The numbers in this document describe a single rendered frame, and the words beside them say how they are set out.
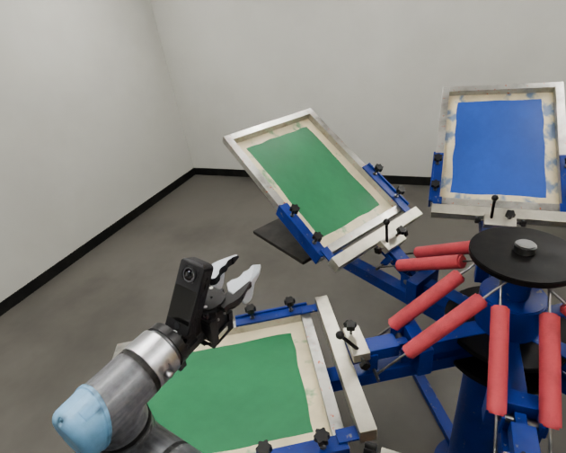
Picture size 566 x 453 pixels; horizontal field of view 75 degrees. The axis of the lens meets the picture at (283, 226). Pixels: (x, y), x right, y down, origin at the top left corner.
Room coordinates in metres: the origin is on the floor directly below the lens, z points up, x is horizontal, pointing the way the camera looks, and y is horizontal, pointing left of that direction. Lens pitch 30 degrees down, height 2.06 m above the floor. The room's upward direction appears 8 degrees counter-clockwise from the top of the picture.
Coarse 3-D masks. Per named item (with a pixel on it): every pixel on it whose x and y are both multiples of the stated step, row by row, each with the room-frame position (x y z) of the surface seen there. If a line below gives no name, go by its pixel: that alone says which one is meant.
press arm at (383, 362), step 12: (384, 360) 0.88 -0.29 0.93; (432, 360) 0.85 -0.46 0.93; (444, 360) 0.85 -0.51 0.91; (336, 372) 0.86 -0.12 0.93; (360, 372) 0.84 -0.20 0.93; (372, 372) 0.84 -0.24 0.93; (384, 372) 0.84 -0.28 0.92; (396, 372) 0.84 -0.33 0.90; (408, 372) 0.84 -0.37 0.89; (336, 384) 0.83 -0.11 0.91; (360, 384) 0.83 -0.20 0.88
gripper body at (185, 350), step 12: (216, 288) 0.48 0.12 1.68; (216, 300) 0.45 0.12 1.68; (204, 312) 0.43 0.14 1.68; (216, 312) 0.43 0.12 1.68; (228, 312) 0.46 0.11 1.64; (156, 324) 0.40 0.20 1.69; (204, 324) 0.43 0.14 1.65; (216, 324) 0.43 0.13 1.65; (228, 324) 0.46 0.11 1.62; (168, 336) 0.38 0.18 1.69; (180, 336) 0.40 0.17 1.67; (192, 336) 0.42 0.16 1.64; (204, 336) 0.43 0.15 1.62; (216, 336) 0.43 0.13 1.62; (180, 348) 0.37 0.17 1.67; (192, 348) 0.41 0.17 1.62
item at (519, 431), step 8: (512, 424) 0.54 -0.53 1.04; (520, 424) 0.53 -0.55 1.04; (512, 432) 0.52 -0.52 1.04; (520, 432) 0.51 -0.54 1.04; (528, 432) 0.51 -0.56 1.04; (536, 432) 0.51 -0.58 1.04; (512, 440) 0.50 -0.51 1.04; (520, 440) 0.50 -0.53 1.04; (528, 440) 0.49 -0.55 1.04; (536, 440) 0.49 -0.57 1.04; (512, 448) 0.49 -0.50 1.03; (520, 448) 0.48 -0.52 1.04; (528, 448) 0.48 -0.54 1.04; (536, 448) 0.47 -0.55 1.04
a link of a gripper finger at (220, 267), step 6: (228, 258) 0.56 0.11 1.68; (234, 258) 0.56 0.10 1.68; (216, 264) 0.54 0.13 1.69; (222, 264) 0.54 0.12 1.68; (228, 264) 0.55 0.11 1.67; (216, 270) 0.53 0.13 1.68; (222, 270) 0.53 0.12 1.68; (216, 276) 0.51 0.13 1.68; (222, 276) 0.55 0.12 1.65; (210, 282) 0.50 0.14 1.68; (216, 282) 0.51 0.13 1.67; (222, 282) 0.55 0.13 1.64
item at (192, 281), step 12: (180, 264) 0.45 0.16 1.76; (192, 264) 0.44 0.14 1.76; (204, 264) 0.44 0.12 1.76; (180, 276) 0.44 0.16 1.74; (192, 276) 0.43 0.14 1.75; (204, 276) 0.43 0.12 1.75; (180, 288) 0.43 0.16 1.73; (192, 288) 0.43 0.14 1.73; (204, 288) 0.43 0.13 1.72; (180, 300) 0.42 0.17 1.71; (192, 300) 0.42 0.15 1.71; (204, 300) 0.43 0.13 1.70; (168, 312) 0.43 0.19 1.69; (180, 312) 0.42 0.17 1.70; (192, 312) 0.41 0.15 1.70; (168, 324) 0.42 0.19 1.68; (180, 324) 0.41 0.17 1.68; (192, 324) 0.40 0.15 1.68
